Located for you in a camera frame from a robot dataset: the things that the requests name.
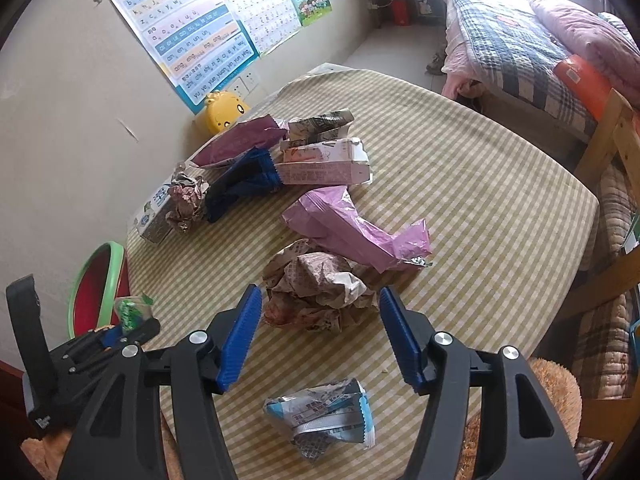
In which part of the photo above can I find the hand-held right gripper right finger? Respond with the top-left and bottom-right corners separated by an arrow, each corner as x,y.
378,286 -> 584,480

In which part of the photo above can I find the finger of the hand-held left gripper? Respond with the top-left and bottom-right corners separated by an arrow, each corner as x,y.
89,326 -> 125,350
102,318 -> 161,361

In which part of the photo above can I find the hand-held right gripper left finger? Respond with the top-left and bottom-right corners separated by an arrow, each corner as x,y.
57,284 -> 263,480

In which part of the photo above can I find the green snack wrapper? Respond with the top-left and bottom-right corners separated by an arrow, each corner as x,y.
114,294 -> 156,333

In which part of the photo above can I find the green and red bin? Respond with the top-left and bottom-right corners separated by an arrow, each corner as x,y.
67,241 -> 133,341

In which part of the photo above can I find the large paper wrapper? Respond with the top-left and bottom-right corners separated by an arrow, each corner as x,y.
262,240 -> 381,333

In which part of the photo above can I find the blue and white wrapper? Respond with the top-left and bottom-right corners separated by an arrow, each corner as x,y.
264,377 -> 376,461

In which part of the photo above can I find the white and blue milk carton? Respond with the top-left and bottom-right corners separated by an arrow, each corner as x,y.
132,185 -> 173,245

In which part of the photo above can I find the pink plastic bag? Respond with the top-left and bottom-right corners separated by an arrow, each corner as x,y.
282,186 -> 432,273

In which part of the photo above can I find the small paper wrapper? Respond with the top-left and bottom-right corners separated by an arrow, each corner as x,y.
166,172 -> 211,233

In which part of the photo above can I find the dark blue snack bag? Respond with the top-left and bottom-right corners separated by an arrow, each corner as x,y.
205,147 -> 281,223

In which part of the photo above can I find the pink snack packet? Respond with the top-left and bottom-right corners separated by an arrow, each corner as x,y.
275,137 -> 373,188

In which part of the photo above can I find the checkered tablecloth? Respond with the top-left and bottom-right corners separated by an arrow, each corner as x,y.
125,62 -> 601,480

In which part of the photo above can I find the person's brown fleece clothing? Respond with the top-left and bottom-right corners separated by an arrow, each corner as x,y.
22,357 -> 581,480

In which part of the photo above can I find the purple snack bag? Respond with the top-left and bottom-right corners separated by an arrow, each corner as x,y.
190,116 -> 290,168

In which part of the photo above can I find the quilted chair cushion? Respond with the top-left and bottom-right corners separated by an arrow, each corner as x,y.
570,162 -> 640,401

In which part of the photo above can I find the silver crumpled wrapper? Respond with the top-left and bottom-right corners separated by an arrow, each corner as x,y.
287,109 -> 355,148

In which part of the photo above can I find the yellow duck toy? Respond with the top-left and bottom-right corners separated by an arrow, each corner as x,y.
195,91 -> 250,133

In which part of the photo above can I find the wooden chair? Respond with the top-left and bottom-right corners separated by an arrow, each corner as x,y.
550,87 -> 640,461

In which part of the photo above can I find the bed with plaid quilt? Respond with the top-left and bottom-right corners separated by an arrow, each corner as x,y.
442,0 -> 616,136

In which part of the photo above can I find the pink quilt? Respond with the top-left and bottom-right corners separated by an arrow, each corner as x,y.
527,0 -> 640,91

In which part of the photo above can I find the wall socket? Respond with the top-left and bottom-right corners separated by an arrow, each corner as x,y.
227,71 -> 261,98

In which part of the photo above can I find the blue alphabet wall poster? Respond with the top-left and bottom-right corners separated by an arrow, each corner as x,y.
105,0 -> 261,116

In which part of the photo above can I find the white wall poster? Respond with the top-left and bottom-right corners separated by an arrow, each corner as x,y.
220,0 -> 301,56

